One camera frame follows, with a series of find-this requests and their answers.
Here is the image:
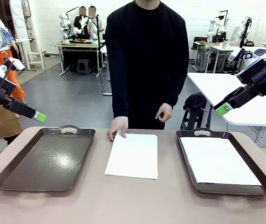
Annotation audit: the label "black pole stand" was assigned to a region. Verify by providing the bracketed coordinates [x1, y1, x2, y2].
[231, 17, 252, 76]

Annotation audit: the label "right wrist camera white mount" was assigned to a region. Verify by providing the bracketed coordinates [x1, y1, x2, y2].
[227, 48, 252, 63]

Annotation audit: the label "person left forearm black sleeve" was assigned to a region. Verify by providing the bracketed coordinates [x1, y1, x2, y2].
[164, 70, 189, 110]

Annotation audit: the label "black stool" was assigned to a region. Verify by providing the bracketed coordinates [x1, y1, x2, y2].
[180, 108, 212, 131]

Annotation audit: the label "person right forearm black sleeve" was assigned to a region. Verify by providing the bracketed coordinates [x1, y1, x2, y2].
[112, 77, 130, 119]

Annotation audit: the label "background person white shirt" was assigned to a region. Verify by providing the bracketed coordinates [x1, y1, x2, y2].
[87, 6, 98, 39]

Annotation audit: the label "white monitor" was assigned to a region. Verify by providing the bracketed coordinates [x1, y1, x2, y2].
[230, 26, 241, 44]

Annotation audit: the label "white A4 paper stack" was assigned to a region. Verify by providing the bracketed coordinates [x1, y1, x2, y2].
[104, 130, 159, 181]

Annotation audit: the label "person left hand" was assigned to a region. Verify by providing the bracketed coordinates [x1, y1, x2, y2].
[155, 103, 173, 124]

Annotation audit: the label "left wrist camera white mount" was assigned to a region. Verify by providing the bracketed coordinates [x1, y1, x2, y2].
[0, 57, 26, 79]

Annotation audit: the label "white A4 paper pile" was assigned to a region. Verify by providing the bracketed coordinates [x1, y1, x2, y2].
[180, 137, 263, 187]

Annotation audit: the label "black office chair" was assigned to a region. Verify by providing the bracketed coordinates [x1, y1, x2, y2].
[191, 36, 208, 70]

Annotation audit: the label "tall white air conditioner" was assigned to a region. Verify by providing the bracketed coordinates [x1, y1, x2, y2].
[8, 0, 28, 40]

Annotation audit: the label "background white robot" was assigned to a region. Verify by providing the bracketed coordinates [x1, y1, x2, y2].
[58, 13, 74, 45]
[75, 16, 94, 35]
[206, 10, 228, 44]

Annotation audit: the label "black floor tripod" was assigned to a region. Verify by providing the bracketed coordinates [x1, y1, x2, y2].
[17, 52, 37, 76]

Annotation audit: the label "long white background table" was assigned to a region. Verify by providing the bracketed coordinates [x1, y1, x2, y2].
[204, 44, 243, 73]

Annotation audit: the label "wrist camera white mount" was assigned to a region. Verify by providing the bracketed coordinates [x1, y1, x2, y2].
[0, 57, 26, 79]
[227, 48, 252, 63]

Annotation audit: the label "background person dark jacket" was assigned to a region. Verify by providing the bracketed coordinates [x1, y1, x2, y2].
[74, 7, 88, 39]

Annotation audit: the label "person right hand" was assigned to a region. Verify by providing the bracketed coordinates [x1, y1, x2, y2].
[107, 116, 130, 142]

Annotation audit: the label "wooden top background table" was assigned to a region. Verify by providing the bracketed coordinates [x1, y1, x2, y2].
[55, 42, 106, 77]

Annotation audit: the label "person orange trousers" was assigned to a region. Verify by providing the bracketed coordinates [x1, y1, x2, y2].
[0, 21, 26, 100]

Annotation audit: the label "person black sweater torso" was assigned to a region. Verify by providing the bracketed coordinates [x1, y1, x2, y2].
[105, 0, 190, 131]

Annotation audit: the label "grey plastic stool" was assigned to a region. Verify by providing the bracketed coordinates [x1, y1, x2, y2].
[77, 58, 93, 76]

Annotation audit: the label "white wooden stool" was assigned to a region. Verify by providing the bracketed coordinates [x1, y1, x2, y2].
[25, 46, 45, 70]

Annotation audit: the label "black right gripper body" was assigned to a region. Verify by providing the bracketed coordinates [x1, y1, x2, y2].
[249, 66, 266, 97]

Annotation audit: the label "brown plastic tray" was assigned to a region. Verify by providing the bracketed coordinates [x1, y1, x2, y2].
[0, 125, 96, 193]
[176, 127, 266, 196]

